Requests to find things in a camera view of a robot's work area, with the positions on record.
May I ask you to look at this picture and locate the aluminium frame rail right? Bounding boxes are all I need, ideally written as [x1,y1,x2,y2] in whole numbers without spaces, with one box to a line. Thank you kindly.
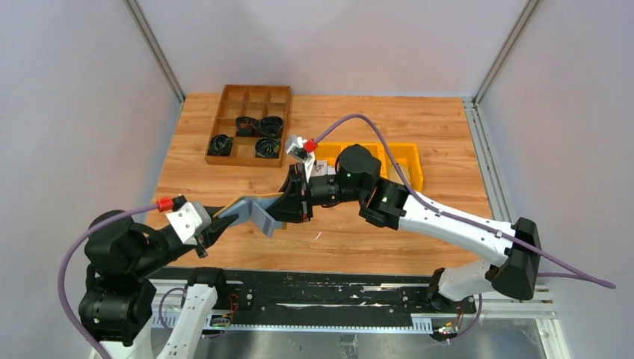
[462,97,517,227]

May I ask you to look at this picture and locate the aluminium frame rail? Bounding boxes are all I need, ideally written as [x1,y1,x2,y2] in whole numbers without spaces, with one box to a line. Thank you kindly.
[462,97,517,227]
[123,0,186,105]

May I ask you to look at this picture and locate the yellow left plastic bin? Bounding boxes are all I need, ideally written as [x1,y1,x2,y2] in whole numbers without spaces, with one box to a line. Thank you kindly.
[314,141,348,167]

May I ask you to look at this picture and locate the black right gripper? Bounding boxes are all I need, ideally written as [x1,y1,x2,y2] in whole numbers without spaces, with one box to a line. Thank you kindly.
[260,165,366,227]

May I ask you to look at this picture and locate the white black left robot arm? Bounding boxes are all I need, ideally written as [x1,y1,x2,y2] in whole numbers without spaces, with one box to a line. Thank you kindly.
[78,200,239,358]

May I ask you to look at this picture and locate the yellow right plastic bin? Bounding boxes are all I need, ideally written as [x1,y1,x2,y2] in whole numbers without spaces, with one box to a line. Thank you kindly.
[381,143,424,191]

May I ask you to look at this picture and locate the aluminium frame rail left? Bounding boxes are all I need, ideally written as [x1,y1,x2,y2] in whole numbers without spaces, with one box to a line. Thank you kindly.
[123,0,186,105]

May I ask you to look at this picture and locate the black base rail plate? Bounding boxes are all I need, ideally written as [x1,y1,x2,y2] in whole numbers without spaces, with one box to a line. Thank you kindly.
[205,269,477,334]

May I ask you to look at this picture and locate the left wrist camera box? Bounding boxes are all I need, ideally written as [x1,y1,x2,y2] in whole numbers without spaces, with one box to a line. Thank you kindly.
[166,201,212,246]

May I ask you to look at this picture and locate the white striped cards in bin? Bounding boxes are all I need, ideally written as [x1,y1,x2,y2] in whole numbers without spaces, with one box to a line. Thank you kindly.
[312,160,336,177]

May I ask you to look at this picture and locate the yellow middle plastic bin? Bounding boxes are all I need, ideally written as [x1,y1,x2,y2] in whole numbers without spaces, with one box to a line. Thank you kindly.
[339,144,382,171]

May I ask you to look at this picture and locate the black cable coil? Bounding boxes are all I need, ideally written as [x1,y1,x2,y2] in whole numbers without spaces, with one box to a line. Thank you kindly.
[255,138,281,159]
[208,135,234,156]
[235,116,259,138]
[257,116,285,139]

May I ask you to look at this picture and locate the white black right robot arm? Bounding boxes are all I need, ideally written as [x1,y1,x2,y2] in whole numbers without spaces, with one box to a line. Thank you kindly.
[266,144,540,313]

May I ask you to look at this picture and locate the yellow plastic bin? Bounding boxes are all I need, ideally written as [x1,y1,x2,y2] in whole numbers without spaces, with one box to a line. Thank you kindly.
[381,143,424,191]
[314,141,348,167]
[339,144,382,171]

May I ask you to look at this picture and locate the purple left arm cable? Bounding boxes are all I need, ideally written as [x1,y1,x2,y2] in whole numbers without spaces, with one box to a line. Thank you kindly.
[57,197,174,359]

